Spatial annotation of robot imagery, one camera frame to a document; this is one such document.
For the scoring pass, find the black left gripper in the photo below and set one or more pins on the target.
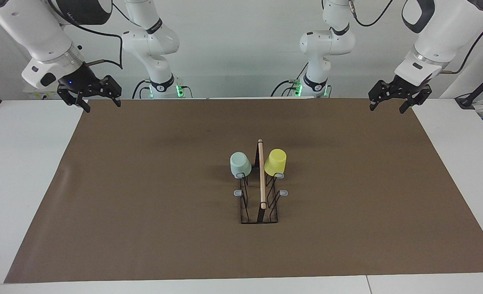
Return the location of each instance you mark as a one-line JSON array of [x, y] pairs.
[[406, 87]]

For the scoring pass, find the pale green plastic cup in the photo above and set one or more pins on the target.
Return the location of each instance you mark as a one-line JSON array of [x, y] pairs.
[[240, 165]]

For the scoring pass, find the brown paper table mat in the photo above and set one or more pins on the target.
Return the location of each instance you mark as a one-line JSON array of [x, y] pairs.
[[143, 224]]

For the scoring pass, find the white cardboard box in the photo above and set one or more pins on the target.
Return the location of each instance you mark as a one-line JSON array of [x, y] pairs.
[[35, 95]]

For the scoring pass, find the yellow plastic cup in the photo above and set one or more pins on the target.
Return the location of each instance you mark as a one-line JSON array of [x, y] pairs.
[[274, 163]]

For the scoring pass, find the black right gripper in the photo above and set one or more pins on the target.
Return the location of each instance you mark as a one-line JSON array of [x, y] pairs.
[[82, 83]]

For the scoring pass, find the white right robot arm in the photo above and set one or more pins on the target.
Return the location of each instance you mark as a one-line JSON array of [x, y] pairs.
[[41, 36]]

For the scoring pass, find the black clamp stand with pole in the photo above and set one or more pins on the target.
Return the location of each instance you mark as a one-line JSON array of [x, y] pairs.
[[466, 102]]

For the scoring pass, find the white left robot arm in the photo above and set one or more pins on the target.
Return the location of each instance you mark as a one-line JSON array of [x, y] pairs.
[[449, 32]]

